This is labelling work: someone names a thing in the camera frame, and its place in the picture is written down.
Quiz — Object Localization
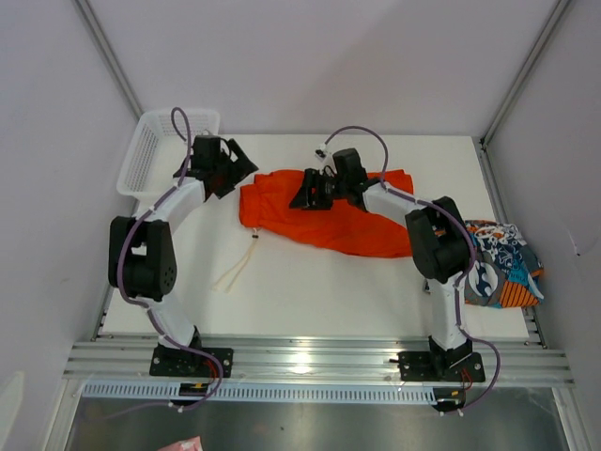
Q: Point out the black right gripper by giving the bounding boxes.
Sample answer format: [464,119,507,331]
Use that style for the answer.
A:
[289,168,349,210]

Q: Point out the patterned blue orange shorts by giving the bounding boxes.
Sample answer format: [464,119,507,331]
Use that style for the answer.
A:
[465,220,545,308]

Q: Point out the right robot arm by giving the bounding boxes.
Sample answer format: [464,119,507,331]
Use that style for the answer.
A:
[289,148,475,381]

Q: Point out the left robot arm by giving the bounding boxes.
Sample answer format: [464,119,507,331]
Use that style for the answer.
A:
[108,135,258,376]

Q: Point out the white plastic basket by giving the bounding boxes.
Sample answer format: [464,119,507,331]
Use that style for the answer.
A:
[116,109,222,199]

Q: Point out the pink cloth piece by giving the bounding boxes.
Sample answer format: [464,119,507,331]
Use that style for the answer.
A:
[159,436,203,451]

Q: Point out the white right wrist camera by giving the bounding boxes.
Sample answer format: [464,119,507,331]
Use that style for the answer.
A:
[315,143,330,162]

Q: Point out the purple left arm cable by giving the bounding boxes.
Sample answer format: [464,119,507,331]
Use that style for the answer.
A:
[115,106,224,415]

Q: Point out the right aluminium frame post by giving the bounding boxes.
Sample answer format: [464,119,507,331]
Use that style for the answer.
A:
[478,0,576,150]

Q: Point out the aluminium frame post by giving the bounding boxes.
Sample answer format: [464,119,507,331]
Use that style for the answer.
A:
[478,0,576,150]
[71,0,144,120]

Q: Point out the left aluminium frame post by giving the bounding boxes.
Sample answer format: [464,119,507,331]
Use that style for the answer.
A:
[71,0,144,120]

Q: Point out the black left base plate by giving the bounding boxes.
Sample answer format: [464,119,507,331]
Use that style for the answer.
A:
[149,345,234,378]

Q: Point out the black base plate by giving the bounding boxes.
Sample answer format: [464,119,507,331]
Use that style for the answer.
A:
[149,345,234,378]
[389,350,485,382]

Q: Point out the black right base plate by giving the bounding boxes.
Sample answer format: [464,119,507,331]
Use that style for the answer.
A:
[389,350,485,382]

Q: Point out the white slotted cable duct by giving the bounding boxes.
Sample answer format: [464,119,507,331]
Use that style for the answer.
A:
[82,381,437,405]

